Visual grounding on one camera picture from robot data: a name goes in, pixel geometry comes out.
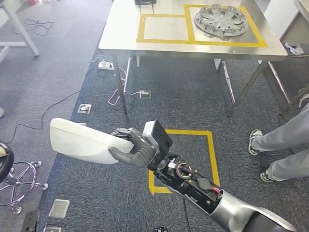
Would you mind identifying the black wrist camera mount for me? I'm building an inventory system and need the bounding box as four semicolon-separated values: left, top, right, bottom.
155;120;173;161
21;209;41;232

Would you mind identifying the black hanging arm cable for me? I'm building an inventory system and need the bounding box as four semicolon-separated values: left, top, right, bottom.
182;198;193;232

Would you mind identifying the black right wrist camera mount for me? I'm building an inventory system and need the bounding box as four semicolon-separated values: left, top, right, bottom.
155;120;173;161

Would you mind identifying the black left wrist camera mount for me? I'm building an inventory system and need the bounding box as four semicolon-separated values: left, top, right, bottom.
21;209;41;232

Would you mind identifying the steel side table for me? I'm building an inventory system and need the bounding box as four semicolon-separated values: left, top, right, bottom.
258;0;309;116

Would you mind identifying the black remote controller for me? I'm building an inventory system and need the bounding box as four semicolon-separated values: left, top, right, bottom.
134;0;157;15

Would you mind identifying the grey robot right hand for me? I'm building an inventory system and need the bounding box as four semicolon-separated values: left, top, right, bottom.
108;127;158;168

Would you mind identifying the steel workbench table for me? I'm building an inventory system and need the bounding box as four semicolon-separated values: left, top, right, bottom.
99;0;289;117

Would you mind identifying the grey wheel hubcap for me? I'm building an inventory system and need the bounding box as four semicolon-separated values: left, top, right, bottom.
194;3;249;41

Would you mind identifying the black stool with chrome base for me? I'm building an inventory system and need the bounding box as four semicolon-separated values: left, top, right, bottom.
0;142;49;216

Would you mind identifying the white partition panel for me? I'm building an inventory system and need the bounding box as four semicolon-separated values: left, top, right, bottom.
263;0;302;40

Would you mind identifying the white cloth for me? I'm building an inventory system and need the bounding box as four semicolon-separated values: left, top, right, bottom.
284;42;304;56

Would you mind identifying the white power strip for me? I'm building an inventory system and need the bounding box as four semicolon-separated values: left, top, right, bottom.
98;60;115;71

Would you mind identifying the yellow square floor tape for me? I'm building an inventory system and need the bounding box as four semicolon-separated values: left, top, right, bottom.
148;129;221;196

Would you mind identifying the person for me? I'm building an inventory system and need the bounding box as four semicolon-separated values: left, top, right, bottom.
249;102;309;183

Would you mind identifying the black floor cable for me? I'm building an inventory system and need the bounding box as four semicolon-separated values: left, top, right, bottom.
2;90;85;145

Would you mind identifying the clear floor socket cover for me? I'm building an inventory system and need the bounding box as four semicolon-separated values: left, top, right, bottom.
48;199;70;219

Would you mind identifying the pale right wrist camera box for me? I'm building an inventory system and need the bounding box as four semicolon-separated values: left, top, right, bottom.
142;120;159;146

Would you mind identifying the black cable tangle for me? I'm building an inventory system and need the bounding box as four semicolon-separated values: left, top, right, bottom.
11;18;55;37

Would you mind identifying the white floor cable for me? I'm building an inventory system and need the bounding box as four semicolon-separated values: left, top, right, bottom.
108;54;143;107

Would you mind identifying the white plastic shell part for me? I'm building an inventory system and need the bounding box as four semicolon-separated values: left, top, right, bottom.
49;117;135;165

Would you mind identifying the white desk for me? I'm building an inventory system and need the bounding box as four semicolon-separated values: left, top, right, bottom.
0;0;41;64

